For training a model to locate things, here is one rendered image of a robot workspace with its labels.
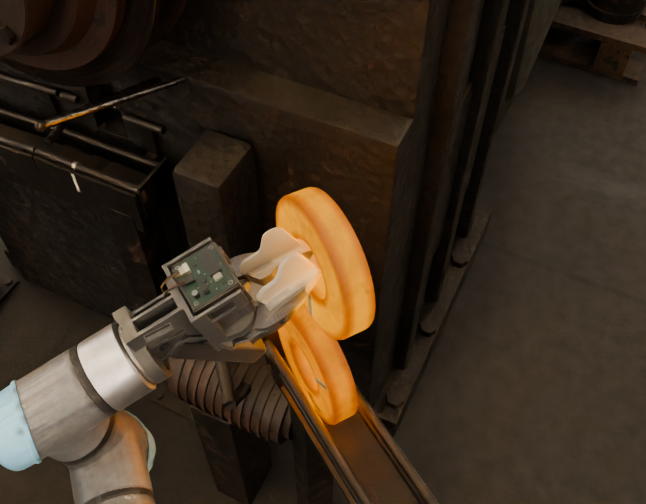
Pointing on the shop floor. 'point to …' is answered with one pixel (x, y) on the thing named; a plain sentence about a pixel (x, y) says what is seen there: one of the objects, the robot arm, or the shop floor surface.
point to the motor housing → (234, 422)
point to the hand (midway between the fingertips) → (323, 252)
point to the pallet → (638, 15)
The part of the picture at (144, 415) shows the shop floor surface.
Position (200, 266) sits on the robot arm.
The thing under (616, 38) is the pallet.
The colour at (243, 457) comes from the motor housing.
